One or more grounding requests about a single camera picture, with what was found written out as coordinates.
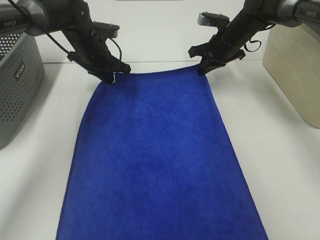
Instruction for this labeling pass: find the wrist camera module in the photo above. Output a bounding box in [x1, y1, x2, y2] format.
[197, 12, 230, 27]
[93, 21, 120, 39]

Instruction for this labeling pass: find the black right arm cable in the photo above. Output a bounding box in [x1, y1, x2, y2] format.
[243, 22, 275, 53]

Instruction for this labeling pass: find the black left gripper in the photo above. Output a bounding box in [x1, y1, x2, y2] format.
[67, 47, 131, 86]

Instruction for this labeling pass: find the grey perforated plastic basket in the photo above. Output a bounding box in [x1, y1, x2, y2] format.
[0, 33, 45, 148]

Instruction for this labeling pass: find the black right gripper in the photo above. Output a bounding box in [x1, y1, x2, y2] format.
[188, 42, 245, 76]

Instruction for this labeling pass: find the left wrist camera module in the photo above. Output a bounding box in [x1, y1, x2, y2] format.
[93, 21, 120, 39]

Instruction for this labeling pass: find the beige storage box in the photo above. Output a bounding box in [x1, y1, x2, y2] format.
[262, 24, 320, 128]

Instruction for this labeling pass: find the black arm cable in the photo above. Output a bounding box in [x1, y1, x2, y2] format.
[7, 0, 123, 63]
[243, 22, 275, 53]

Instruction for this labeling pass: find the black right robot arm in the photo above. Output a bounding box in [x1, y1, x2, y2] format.
[188, 0, 320, 76]

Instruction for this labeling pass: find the blue microfibre towel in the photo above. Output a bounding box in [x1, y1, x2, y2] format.
[56, 65, 268, 240]

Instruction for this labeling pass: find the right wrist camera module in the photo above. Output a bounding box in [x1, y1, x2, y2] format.
[197, 12, 230, 27]

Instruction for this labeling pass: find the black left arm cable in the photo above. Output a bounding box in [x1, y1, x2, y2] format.
[7, 0, 123, 63]

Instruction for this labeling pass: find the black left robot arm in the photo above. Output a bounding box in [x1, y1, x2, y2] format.
[0, 0, 131, 85]

